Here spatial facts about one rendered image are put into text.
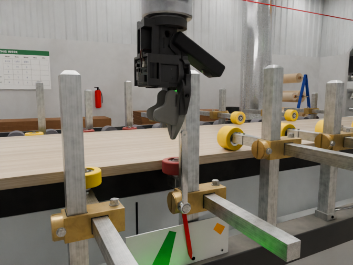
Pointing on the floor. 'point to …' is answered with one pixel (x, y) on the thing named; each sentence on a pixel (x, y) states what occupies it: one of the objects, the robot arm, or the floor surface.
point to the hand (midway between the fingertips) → (176, 132)
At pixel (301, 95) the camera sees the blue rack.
